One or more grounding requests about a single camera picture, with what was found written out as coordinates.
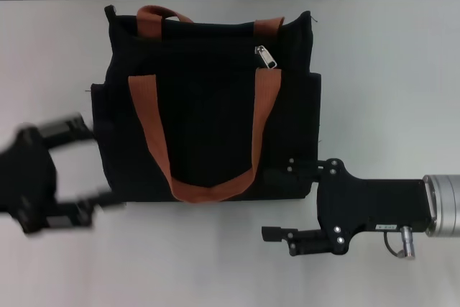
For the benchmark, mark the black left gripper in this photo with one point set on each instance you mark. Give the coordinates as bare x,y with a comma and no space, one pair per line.
25,184

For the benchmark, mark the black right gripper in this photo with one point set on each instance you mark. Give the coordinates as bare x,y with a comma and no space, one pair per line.
373,206

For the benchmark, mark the silver zipper pull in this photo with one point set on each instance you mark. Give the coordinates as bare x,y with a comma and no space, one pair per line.
267,58

